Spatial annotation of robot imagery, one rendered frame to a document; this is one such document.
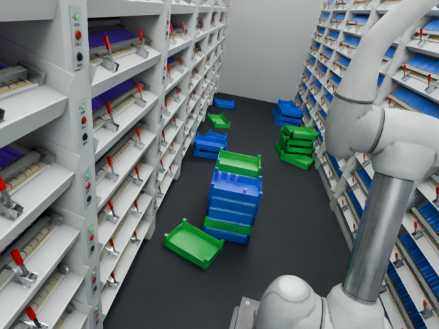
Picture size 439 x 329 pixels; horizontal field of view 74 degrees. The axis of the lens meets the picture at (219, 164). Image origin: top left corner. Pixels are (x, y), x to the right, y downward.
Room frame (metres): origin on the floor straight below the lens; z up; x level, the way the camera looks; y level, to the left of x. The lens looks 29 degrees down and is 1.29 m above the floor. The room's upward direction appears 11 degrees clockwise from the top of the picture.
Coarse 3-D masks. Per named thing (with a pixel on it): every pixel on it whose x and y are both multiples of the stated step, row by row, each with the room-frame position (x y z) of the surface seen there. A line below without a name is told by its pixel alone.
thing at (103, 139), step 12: (144, 84) 1.25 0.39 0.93; (156, 84) 1.27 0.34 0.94; (144, 96) 1.20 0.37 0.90; (156, 96) 1.26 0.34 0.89; (132, 108) 1.03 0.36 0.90; (144, 108) 1.08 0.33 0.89; (120, 120) 0.91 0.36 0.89; (132, 120) 0.95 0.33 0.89; (96, 132) 0.77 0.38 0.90; (108, 132) 0.81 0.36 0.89; (120, 132) 0.85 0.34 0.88; (96, 144) 0.67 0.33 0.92; (108, 144) 0.77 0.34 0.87; (96, 156) 0.69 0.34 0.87
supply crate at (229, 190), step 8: (216, 168) 1.58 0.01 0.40; (216, 176) 1.58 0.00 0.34; (224, 176) 1.59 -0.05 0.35; (232, 176) 1.59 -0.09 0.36; (240, 176) 1.59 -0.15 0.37; (216, 184) 1.51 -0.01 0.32; (224, 184) 1.53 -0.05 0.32; (232, 184) 1.55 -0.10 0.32; (240, 184) 1.57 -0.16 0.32; (248, 184) 1.59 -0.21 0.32; (256, 184) 1.59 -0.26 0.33; (216, 192) 1.40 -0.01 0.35; (224, 192) 1.39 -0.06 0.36; (232, 192) 1.39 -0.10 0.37; (240, 192) 1.48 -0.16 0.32; (248, 192) 1.49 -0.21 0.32; (256, 192) 1.51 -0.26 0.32; (240, 200) 1.39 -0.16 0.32; (248, 200) 1.39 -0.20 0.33; (256, 200) 1.39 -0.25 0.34
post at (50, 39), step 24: (72, 0) 0.61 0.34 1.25; (0, 24) 0.58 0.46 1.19; (24, 24) 0.58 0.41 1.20; (48, 24) 0.58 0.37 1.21; (48, 48) 0.58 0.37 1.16; (72, 48) 0.60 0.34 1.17; (72, 72) 0.59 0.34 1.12; (72, 96) 0.59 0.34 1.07; (72, 120) 0.58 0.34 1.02; (72, 144) 0.57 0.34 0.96; (72, 192) 0.58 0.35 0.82; (96, 216) 0.66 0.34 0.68; (96, 240) 0.65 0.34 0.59; (96, 264) 0.65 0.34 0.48
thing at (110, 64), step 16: (96, 32) 1.01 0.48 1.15; (112, 32) 1.10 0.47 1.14; (128, 32) 1.22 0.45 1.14; (144, 32) 1.27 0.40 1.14; (96, 48) 0.85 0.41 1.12; (112, 48) 0.94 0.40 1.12; (128, 48) 1.09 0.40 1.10; (144, 48) 1.19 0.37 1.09; (160, 48) 1.27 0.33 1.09; (96, 64) 0.79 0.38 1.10; (112, 64) 0.82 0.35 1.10; (128, 64) 0.94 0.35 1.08; (144, 64) 1.07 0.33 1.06; (96, 80) 0.71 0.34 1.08; (112, 80) 0.80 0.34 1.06; (96, 96) 0.72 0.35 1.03
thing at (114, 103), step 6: (132, 90) 1.13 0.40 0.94; (120, 96) 1.03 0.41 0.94; (126, 96) 1.05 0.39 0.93; (114, 102) 0.96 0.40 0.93; (120, 102) 1.00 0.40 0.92; (102, 108) 0.88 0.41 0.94; (114, 108) 0.94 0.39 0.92; (120, 108) 0.97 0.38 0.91; (96, 114) 0.83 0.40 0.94; (102, 114) 0.86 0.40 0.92; (96, 120) 0.83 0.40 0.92; (96, 126) 0.79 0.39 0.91
